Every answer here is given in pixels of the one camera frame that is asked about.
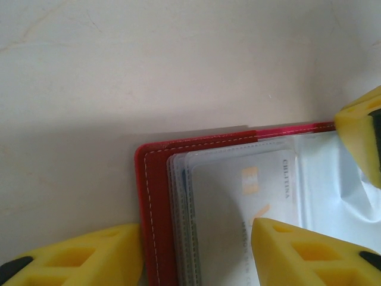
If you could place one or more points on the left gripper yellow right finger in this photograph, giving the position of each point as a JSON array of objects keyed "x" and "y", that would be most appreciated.
[{"x": 297, "y": 262}]

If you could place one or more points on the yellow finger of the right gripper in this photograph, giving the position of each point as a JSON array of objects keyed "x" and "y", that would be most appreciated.
[{"x": 357, "y": 131}]

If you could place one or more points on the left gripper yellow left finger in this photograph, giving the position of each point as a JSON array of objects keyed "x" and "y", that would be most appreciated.
[{"x": 89, "y": 262}]

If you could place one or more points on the white card with gold chip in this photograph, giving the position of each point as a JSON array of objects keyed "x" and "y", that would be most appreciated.
[{"x": 226, "y": 184}]

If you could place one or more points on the red leather card holder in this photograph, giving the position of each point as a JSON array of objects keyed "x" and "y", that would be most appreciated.
[{"x": 154, "y": 178}]

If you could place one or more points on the blue credit card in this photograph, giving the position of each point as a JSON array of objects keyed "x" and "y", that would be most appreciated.
[{"x": 183, "y": 181}]

